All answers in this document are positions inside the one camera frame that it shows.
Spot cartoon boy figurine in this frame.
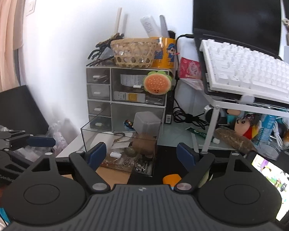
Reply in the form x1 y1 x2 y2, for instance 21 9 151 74
227 109 261 140

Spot black usb hub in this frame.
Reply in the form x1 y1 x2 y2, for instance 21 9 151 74
164 86 174 124

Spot clear plastic bags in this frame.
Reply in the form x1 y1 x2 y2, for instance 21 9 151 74
14 118 79 158

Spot woven bamboo basket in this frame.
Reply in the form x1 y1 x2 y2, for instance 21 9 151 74
111 38 158 68

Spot blue orange sunscreen bottle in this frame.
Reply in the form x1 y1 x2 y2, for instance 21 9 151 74
162 174 182 188

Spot white mechanical keyboard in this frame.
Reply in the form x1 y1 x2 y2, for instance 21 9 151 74
199 39 289 105

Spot black laptop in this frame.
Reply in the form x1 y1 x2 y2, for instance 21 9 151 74
192 0 284 61

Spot burger plush toy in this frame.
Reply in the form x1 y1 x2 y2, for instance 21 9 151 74
144 71 172 95

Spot white laptop stand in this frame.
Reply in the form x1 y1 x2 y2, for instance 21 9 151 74
202 92 289 153

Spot black power cable bundle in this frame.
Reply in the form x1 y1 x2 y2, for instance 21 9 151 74
172 34 208 130

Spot red snack packet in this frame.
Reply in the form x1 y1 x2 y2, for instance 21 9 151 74
179 57 202 80

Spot brown cardboard piece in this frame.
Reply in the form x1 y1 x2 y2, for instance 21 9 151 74
67 166 131 188

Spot black smartphone playing video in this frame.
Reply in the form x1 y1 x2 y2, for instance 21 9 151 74
246 152 289 224

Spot yellow cartoon pen cup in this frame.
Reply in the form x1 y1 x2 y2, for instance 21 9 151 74
152 37 176 69

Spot white drawer organizer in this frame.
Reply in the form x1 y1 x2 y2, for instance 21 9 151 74
86 66 167 124

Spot clear acrylic drawer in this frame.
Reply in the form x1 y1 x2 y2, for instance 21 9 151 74
81 110 162 176

